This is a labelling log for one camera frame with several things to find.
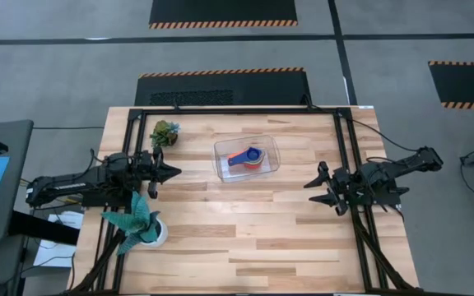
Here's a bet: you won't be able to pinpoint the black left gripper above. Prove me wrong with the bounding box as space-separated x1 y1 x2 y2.
132 147 183 187

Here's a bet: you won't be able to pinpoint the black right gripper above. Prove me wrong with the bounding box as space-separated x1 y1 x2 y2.
304 160 357 207

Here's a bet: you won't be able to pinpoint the orange measuring cup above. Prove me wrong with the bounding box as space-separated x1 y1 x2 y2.
227 150 249 165

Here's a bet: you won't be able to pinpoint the dark blue measuring cup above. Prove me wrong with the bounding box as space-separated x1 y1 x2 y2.
227 146 263 168

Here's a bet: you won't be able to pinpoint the clear plastic basket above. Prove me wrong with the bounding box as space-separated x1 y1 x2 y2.
212 135 282 184

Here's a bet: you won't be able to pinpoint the small potted succulent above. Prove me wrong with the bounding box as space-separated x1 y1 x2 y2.
149 119 181 150

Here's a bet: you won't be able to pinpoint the teal plant in white pot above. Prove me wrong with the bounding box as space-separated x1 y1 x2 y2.
100 191 169 256

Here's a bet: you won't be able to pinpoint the black perforated hazard-striped floor mat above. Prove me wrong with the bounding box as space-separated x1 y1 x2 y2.
133 67 312 107

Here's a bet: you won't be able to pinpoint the white paper sheets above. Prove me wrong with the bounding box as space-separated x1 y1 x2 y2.
33 210 85 269

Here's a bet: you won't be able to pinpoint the grey desk panel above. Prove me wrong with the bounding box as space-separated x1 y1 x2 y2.
0 119 35 244

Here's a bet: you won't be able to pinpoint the black cable to right arm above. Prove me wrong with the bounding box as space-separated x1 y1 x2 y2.
302 93 421 154

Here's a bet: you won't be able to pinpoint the black aluminium table frame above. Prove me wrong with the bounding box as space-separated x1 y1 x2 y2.
67 105 421 296

